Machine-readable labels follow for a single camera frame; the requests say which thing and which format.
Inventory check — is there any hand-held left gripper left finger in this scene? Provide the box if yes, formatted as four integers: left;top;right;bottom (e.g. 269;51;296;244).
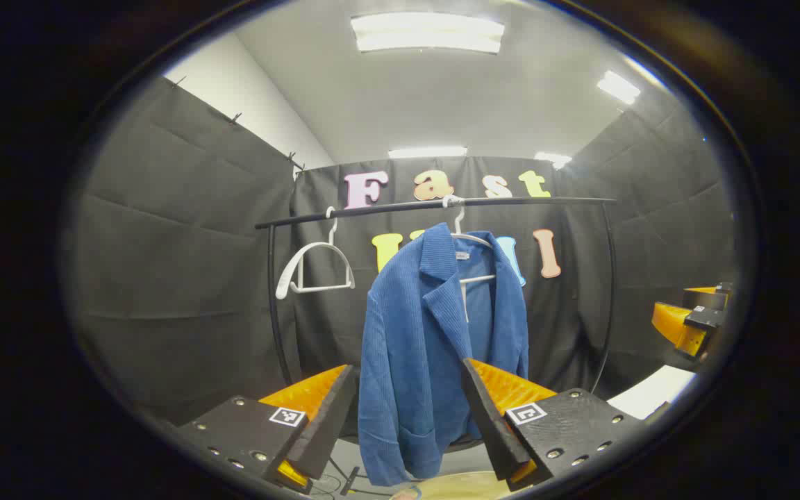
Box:
174;364;358;495

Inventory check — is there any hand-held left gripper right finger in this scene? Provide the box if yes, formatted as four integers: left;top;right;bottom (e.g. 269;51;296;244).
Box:
460;358;644;492

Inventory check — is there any beige laundry hamper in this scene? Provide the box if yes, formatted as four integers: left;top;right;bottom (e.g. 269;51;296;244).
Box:
392;471;512;500

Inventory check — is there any blue corduroy jacket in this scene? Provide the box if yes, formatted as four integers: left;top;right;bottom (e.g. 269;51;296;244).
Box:
357;222;531;487

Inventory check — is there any white plastic clothes hanger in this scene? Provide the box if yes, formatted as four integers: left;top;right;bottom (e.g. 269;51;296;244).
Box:
275;206;356;301
442;195;498;285

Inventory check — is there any black metal clothes rack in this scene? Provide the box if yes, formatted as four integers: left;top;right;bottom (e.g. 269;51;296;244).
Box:
256;197;617;452

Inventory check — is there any black backdrop cloth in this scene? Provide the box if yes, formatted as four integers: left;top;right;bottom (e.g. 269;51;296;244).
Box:
70;76;738;424

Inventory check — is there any large ceiling light panel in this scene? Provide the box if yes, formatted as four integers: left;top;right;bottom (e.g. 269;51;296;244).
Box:
350;12;506;55

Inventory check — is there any black cable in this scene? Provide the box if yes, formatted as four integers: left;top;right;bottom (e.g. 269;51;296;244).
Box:
313;458;373;498

